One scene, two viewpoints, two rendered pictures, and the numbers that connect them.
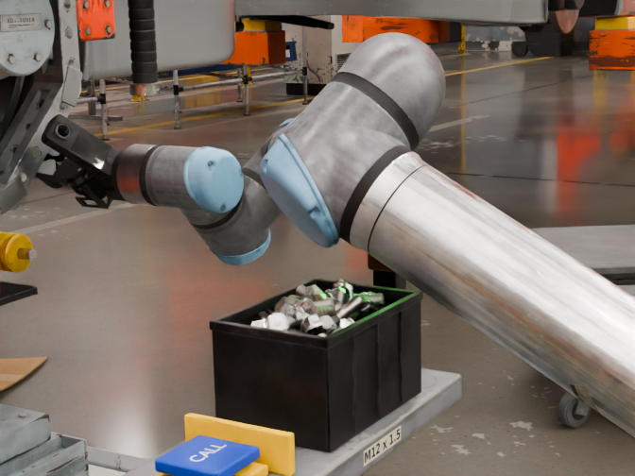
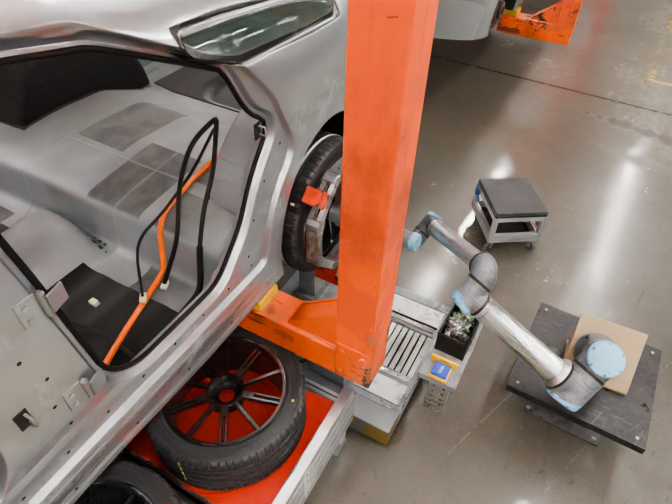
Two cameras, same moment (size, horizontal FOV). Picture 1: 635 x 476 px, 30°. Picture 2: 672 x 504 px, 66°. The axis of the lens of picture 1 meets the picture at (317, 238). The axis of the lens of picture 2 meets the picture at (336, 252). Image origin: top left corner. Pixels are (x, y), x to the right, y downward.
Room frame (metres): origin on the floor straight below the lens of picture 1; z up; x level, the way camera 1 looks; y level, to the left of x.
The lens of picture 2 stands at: (-0.24, 0.64, 2.35)
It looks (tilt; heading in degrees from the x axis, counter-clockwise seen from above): 43 degrees down; 357
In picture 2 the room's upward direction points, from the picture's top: 2 degrees clockwise
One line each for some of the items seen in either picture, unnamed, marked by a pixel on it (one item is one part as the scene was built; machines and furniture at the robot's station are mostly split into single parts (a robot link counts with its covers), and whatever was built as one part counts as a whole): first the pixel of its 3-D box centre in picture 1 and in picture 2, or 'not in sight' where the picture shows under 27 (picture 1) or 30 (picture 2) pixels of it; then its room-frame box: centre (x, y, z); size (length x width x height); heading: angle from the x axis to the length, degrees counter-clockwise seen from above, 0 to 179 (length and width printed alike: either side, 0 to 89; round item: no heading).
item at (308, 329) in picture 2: not in sight; (290, 309); (1.17, 0.75, 0.69); 0.52 x 0.17 x 0.35; 59
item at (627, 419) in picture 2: not in sight; (576, 384); (1.14, -0.65, 0.15); 0.60 x 0.60 x 0.30; 57
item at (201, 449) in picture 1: (208, 464); (440, 370); (1.01, 0.10, 0.47); 0.07 x 0.07 x 0.02; 59
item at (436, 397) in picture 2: not in sight; (442, 379); (1.13, 0.03, 0.21); 0.10 x 0.10 x 0.42; 59
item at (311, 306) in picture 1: (320, 352); (458, 330); (1.19, 0.00, 0.51); 0.20 x 0.14 x 0.13; 148
